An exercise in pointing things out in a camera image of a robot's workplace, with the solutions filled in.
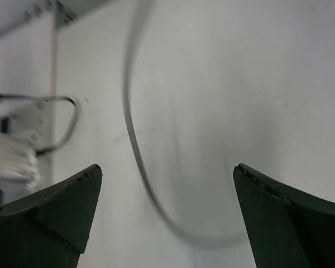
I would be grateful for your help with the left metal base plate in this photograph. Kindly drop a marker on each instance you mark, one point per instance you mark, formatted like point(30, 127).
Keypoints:
point(31, 120)

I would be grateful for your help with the aluminium table frame rail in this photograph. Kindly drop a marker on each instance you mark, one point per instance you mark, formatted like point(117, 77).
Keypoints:
point(14, 14)

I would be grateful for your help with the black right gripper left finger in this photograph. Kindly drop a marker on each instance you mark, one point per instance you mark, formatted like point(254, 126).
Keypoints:
point(51, 227)

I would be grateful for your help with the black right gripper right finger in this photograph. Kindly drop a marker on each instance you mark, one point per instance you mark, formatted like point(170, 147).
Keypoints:
point(286, 227)

